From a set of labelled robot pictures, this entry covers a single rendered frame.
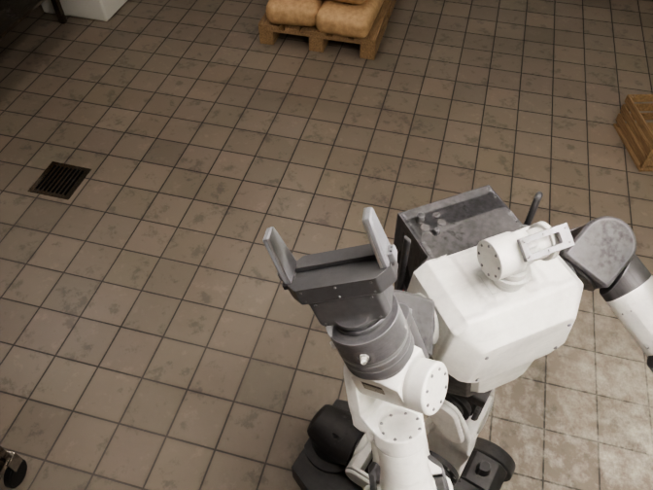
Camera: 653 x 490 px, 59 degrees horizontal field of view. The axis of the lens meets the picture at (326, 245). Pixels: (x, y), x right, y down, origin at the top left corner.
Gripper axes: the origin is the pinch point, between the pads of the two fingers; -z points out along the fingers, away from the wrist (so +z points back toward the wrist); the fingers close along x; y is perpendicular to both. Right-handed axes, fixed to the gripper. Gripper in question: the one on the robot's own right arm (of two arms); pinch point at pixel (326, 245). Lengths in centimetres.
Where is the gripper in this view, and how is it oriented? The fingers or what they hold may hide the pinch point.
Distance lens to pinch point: 59.7
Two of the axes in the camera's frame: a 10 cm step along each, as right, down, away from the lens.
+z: 3.6, 7.2, 5.9
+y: -1.5, 6.7, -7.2
